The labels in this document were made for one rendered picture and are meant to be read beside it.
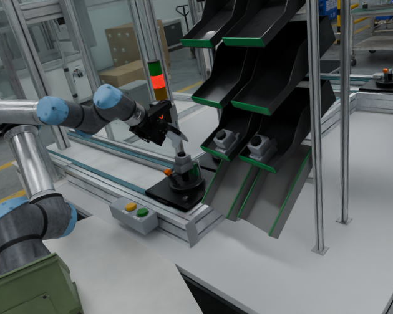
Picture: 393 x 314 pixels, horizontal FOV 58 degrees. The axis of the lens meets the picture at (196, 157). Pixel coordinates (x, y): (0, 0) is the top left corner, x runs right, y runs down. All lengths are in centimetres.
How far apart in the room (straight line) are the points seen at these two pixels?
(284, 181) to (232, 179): 18
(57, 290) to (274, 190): 67
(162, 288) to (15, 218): 47
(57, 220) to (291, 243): 75
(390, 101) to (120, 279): 160
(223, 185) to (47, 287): 59
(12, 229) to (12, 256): 8
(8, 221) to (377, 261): 105
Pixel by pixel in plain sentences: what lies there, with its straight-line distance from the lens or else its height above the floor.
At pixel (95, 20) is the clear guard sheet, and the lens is 177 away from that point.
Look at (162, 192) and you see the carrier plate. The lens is 137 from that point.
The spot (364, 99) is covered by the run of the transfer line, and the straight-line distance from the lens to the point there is 219.
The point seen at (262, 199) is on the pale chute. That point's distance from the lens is 110.
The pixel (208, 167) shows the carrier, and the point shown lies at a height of 97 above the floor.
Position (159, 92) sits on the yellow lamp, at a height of 129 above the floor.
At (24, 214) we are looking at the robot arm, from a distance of 117.
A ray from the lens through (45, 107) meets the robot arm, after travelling 105.
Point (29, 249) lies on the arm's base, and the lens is 112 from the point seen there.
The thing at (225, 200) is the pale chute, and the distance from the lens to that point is 116.
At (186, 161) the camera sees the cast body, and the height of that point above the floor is 108.
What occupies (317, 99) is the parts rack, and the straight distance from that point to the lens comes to 94.
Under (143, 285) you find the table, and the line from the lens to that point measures 118.
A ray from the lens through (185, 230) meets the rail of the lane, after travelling 122.
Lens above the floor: 166
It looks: 26 degrees down
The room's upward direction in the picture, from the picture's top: 11 degrees counter-clockwise
